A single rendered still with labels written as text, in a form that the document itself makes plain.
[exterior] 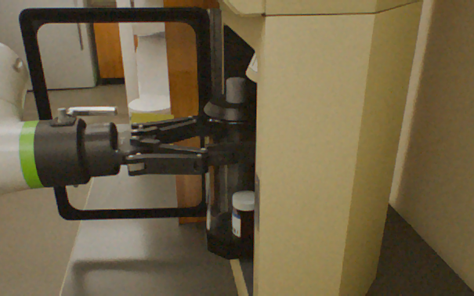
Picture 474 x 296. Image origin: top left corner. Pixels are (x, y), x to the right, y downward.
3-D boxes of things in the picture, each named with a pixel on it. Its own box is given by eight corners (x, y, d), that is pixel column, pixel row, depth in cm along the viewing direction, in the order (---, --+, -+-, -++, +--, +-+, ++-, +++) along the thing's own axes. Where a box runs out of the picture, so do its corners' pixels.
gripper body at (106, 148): (79, 136, 53) (153, 131, 54) (88, 115, 60) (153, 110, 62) (88, 189, 56) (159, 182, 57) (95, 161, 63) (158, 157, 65)
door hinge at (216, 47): (222, 211, 85) (218, 8, 69) (224, 218, 82) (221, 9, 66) (215, 211, 84) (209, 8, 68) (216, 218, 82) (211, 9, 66)
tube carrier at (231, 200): (259, 214, 74) (263, 96, 65) (276, 251, 64) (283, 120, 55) (198, 219, 72) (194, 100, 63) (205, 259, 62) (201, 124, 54)
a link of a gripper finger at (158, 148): (133, 135, 58) (128, 138, 57) (208, 143, 55) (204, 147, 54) (136, 160, 59) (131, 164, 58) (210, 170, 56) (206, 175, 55)
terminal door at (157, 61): (215, 216, 84) (209, 6, 67) (59, 221, 82) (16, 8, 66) (215, 214, 84) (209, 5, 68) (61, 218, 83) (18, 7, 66)
